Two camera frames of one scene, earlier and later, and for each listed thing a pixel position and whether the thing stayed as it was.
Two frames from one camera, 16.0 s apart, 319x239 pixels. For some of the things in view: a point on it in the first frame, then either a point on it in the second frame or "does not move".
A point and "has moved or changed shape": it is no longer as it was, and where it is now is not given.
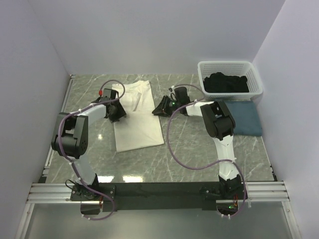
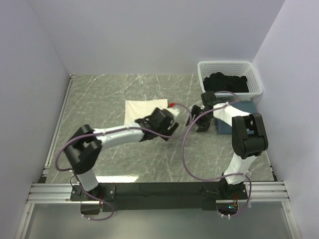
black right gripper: x=166 y=106 to x=200 y=117
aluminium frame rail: x=260 y=192 does not move
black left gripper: x=115 y=114 to x=172 y=127
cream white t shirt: x=140 y=128 has moved or changed shape
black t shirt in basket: x=218 y=82 does not move
